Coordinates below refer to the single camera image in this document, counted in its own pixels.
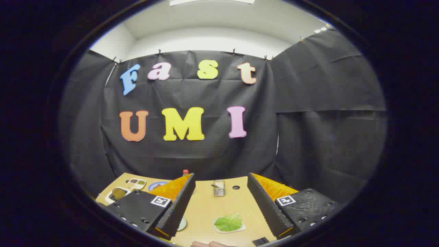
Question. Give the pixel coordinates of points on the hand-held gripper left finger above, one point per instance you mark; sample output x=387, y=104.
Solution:
x=178, y=206

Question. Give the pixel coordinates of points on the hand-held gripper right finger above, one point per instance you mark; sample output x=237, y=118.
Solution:
x=265, y=206

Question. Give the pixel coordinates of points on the green lettuce leaf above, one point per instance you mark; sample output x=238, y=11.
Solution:
x=228, y=223

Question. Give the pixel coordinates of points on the pale green plate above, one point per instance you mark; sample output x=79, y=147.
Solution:
x=182, y=224

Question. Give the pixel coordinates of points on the blue plate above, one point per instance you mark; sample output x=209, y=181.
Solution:
x=154, y=186

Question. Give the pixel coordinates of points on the small white dish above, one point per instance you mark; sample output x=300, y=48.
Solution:
x=241, y=228

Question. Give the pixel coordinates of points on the clear bottle with red cap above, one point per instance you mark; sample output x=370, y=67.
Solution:
x=185, y=172

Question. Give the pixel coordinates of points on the black table clamp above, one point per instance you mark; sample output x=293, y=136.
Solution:
x=261, y=241

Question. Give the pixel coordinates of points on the metal utensil holder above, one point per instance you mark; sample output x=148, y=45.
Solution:
x=219, y=188

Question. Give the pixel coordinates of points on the white divided condiment tray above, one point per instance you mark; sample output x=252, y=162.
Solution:
x=136, y=183

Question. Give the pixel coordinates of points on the black backdrop cloth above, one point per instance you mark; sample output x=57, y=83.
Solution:
x=205, y=154

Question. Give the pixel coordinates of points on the white toaster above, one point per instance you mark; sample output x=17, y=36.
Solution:
x=110, y=198

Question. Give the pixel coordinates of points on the ceiling light panel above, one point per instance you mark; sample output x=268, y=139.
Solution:
x=322, y=29
x=212, y=1

